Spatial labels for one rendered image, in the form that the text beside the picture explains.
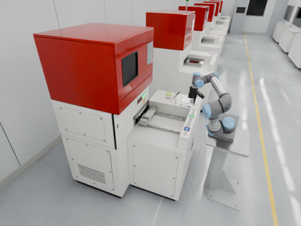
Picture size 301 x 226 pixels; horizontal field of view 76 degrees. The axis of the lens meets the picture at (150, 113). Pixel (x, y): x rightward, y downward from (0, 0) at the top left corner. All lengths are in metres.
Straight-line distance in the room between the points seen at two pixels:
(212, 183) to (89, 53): 2.02
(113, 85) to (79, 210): 1.57
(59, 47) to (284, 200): 2.94
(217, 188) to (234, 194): 0.21
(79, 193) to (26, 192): 0.65
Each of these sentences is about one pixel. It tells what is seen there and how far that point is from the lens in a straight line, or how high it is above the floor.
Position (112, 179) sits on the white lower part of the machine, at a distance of 2.30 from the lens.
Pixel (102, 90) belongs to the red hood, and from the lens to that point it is 1.63.
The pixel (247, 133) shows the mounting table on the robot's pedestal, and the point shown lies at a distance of 2.38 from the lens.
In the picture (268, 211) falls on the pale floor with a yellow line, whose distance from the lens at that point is 2.84.
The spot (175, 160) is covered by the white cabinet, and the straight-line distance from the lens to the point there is 2.00.
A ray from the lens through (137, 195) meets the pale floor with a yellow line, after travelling 2.58.
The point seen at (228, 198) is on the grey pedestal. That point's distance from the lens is 2.73.
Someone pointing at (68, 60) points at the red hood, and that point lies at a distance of 1.74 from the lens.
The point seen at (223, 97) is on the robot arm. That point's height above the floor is 1.43.
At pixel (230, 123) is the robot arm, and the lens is 1.96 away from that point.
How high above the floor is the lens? 2.11
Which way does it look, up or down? 32 degrees down
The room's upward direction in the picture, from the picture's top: 1 degrees clockwise
